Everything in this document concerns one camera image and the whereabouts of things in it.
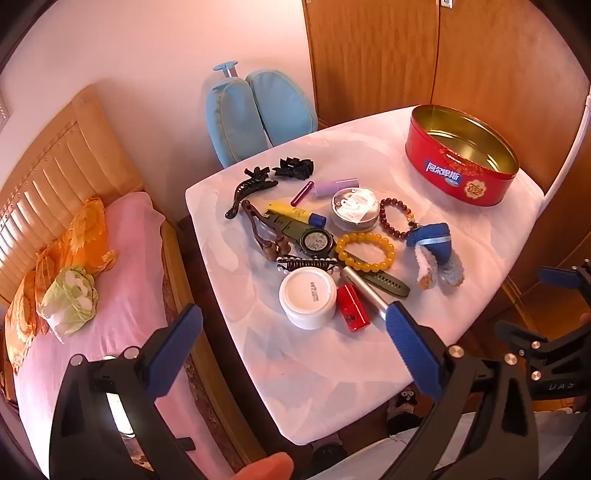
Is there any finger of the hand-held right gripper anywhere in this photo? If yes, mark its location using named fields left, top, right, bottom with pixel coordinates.
left=494, top=320, right=555, bottom=370
left=538, top=261, right=591, bottom=296

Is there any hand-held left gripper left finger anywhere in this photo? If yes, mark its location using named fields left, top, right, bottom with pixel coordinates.
left=48, top=302, right=204, bottom=480

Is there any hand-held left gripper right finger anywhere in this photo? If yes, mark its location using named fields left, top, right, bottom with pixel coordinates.
left=385, top=300, right=539, bottom=480

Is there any silver metal tube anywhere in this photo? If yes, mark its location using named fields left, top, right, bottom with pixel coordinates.
left=341, top=267, right=392, bottom=320

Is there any black pearl hair clip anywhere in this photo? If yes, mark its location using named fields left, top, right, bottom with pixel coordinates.
left=276, top=257, right=340, bottom=274

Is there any green digital wristwatch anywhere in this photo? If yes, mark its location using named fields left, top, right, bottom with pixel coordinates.
left=263, top=210, right=411, bottom=298

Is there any red round tin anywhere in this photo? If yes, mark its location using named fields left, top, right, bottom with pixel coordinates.
left=405, top=104, right=520, bottom=208

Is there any person's left hand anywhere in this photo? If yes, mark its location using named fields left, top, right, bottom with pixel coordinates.
left=228, top=452, right=294, bottom=480

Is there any red lipstick case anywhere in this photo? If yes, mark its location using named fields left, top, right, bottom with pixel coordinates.
left=336, top=284, right=371, bottom=332

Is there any person's light clothing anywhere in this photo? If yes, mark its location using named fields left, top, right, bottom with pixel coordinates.
left=388, top=408, right=591, bottom=480

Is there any dark patterned slipper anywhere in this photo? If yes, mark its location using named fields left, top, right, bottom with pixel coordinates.
left=387, top=389, right=422, bottom=433

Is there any white fluffy charm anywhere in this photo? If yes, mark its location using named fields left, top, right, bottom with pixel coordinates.
left=413, top=247, right=439, bottom=291

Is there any light blue knitted charm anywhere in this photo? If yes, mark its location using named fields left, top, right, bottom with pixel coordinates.
left=436, top=254, right=464, bottom=289

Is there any gold round tin lid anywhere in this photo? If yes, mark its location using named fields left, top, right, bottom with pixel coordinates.
left=105, top=391, right=136, bottom=437

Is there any pink bed sheet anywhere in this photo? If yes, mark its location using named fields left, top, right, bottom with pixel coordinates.
left=11, top=191, right=236, bottom=480

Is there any blue ribboned fabric pouch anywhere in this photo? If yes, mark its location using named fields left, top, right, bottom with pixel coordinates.
left=406, top=222, right=455, bottom=269

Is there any white round jar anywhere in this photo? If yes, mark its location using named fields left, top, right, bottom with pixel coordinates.
left=278, top=270, right=339, bottom=330

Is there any green cabbage plush toy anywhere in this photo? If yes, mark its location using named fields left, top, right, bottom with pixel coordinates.
left=39, top=265, right=100, bottom=343

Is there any white pipe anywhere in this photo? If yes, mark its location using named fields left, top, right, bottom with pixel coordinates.
left=540, top=95, right=591, bottom=213

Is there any brown wooden slingshot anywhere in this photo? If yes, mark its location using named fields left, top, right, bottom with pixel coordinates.
left=242, top=200, right=293, bottom=263

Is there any round clear-lid metal container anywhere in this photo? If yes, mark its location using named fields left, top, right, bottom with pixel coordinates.
left=330, top=187, right=382, bottom=233

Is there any orange floral pillow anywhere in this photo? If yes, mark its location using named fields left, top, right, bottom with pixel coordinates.
left=4, top=270, right=49, bottom=372
left=34, top=198, right=117, bottom=287

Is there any long black hair clip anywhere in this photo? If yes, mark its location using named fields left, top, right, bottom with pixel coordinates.
left=225, top=166, right=279, bottom=221

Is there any lilac lipstick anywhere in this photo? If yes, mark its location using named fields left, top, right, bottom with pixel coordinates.
left=314, top=178, right=358, bottom=200

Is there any yellow tube with blue cap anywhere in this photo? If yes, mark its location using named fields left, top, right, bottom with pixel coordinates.
left=265, top=201, right=328, bottom=228

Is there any small purple tube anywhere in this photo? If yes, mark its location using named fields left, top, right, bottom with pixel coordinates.
left=291, top=181, right=315, bottom=206

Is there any black claw hair clip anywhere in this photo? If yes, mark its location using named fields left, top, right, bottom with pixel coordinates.
left=273, top=157, right=315, bottom=181

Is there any beige padded headboard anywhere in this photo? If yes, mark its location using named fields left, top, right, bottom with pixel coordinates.
left=0, top=85, right=145, bottom=301

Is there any blue padded chair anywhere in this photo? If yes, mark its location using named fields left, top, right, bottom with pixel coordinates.
left=205, top=61, right=319, bottom=169

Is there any wooden wardrobe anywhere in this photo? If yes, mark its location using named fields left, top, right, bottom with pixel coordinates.
left=302, top=0, right=591, bottom=324

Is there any wooden bed frame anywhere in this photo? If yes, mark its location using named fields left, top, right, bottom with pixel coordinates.
left=159, top=217, right=262, bottom=467

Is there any yellow bead bracelet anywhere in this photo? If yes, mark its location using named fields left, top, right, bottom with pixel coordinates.
left=335, top=232, right=395, bottom=271

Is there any dark red bead bracelet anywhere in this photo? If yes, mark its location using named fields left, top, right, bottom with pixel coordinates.
left=379, top=198, right=419, bottom=241

